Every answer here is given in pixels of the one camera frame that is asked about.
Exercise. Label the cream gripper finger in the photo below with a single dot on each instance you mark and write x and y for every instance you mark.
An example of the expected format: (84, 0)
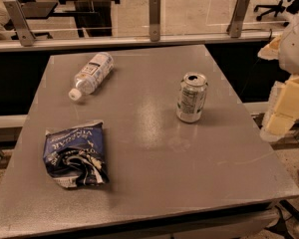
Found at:
(283, 109)
(271, 50)

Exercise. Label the silver green 7up can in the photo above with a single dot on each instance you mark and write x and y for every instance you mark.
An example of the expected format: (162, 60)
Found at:
(191, 97)

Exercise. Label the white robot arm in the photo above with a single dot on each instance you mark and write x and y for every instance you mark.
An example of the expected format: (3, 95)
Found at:
(288, 57)

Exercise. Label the blue crumpled chip bag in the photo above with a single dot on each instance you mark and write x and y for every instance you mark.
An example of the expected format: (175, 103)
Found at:
(75, 157)

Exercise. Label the clear plastic water bottle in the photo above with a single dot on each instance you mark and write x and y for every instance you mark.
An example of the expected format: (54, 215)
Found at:
(91, 75)

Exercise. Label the black background desk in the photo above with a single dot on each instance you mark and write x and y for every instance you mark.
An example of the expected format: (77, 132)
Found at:
(94, 16)

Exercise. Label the glass barrier panel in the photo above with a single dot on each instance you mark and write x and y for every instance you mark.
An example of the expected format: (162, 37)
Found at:
(131, 18)

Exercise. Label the right metal glass bracket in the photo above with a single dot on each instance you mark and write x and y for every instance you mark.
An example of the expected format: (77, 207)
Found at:
(234, 28)

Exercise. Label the metal glass bracket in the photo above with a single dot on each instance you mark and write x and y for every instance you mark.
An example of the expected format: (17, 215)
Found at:
(234, 28)
(18, 19)
(154, 20)

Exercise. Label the middle metal glass bracket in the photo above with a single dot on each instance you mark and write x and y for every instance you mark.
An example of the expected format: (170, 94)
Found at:
(154, 20)

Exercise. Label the left metal glass bracket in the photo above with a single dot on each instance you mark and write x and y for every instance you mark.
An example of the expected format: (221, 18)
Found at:
(18, 19)

